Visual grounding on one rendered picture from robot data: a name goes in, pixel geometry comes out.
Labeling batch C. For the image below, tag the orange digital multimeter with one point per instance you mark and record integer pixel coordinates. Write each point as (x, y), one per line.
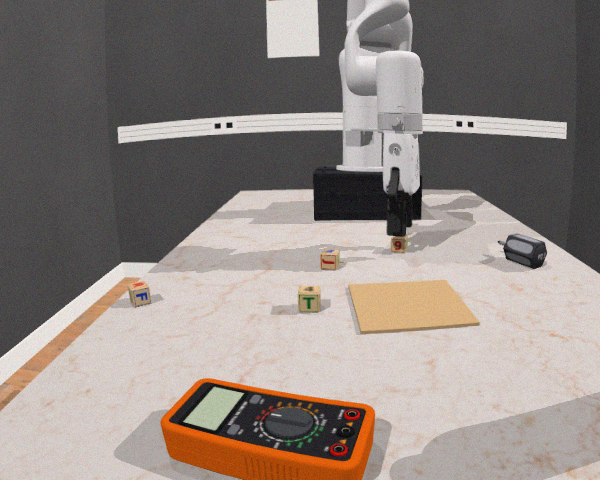
(258, 434)

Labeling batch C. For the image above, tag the tan flat mat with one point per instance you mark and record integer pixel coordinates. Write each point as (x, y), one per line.
(409, 306)

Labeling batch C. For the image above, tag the tan letter block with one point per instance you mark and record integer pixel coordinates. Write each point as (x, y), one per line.
(399, 244)
(309, 299)
(329, 259)

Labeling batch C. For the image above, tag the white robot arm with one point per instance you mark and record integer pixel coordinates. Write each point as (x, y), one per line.
(397, 73)

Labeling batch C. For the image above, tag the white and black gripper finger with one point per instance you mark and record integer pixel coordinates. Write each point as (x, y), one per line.
(408, 209)
(396, 215)

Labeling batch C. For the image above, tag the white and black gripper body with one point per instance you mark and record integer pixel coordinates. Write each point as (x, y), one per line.
(406, 160)

